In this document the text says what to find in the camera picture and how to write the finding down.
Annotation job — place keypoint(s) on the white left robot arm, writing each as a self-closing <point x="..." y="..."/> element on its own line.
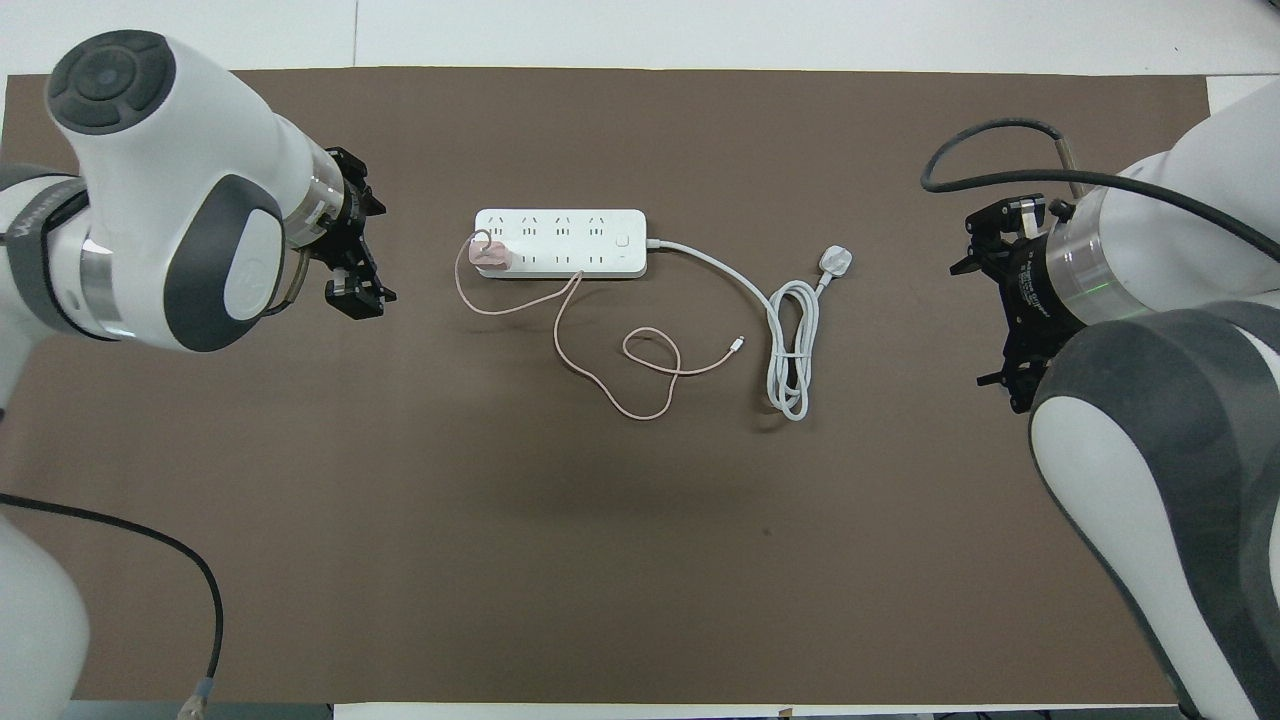
<point x="150" y="150"/>

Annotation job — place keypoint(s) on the pink charger adapter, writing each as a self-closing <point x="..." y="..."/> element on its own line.
<point x="493" y="258"/>

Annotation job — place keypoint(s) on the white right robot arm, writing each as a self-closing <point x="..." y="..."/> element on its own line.
<point x="1180" y="450"/>

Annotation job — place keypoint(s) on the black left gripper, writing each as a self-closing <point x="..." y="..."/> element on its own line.
<point x="335" y="235"/>

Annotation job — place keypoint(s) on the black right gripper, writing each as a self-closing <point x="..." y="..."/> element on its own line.
<point x="1035" y="290"/>

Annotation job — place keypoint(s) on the brown table mat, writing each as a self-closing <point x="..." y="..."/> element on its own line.
<point x="500" y="550"/>

